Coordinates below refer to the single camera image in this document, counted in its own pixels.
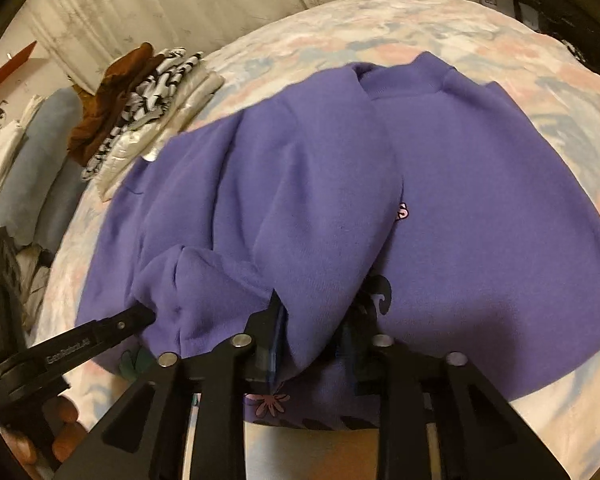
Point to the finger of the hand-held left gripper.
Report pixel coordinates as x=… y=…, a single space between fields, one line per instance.
x=80 y=342

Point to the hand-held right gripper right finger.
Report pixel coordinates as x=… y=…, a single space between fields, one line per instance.
x=360 y=360

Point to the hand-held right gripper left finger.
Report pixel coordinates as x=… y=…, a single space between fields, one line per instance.
x=275 y=345

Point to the purple hoodie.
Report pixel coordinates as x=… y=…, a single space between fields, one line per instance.
x=305 y=185

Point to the person's left hand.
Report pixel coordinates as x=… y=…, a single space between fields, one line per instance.
x=65 y=410

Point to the beige quilt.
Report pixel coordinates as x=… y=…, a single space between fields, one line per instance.
x=35 y=280

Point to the white pillow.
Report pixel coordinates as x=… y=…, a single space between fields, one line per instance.
x=7 y=150

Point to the grey-blue pillow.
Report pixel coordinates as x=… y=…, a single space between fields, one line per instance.
x=40 y=150

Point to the brown cloth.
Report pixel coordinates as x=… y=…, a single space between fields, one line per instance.
x=130 y=67

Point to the bed with floral sheet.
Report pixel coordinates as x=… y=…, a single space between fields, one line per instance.
x=330 y=40

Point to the pale curtain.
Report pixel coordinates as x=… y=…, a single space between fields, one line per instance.
x=180 y=5

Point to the red wall pennant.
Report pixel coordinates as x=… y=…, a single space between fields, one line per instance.
x=10 y=67

